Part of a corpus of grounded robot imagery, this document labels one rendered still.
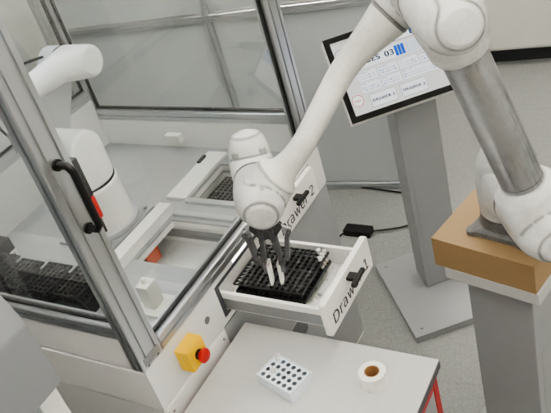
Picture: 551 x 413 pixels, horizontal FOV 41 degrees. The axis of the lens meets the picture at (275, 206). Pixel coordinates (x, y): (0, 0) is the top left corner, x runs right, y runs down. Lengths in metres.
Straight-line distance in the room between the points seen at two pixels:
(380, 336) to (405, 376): 1.19
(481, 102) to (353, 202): 2.28
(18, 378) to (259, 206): 0.62
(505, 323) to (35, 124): 1.43
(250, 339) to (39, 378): 0.95
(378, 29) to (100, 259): 0.79
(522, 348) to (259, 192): 1.06
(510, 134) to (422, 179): 1.23
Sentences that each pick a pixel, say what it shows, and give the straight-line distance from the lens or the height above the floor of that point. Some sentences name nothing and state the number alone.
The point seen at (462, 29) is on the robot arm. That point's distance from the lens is 1.46.
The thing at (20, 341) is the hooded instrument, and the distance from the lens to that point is 1.23.
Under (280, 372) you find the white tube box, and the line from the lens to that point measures 1.95.
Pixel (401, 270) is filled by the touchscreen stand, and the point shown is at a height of 0.04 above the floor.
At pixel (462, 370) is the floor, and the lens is 2.91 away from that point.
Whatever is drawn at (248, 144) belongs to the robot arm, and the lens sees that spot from 1.72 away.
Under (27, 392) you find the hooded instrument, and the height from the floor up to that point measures 1.41.
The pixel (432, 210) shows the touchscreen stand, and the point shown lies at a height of 0.42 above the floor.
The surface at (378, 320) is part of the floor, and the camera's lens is 3.15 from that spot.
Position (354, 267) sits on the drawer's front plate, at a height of 0.90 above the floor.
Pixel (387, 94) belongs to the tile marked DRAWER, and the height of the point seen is 1.01.
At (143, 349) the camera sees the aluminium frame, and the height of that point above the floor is 1.00.
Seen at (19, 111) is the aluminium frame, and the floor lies 1.67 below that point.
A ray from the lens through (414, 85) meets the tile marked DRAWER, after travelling 2.60.
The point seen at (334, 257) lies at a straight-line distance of 2.13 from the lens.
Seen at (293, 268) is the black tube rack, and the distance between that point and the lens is 2.07.
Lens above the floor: 2.18
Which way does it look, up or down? 33 degrees down
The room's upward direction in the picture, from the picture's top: 17 degrees counter-clockwise
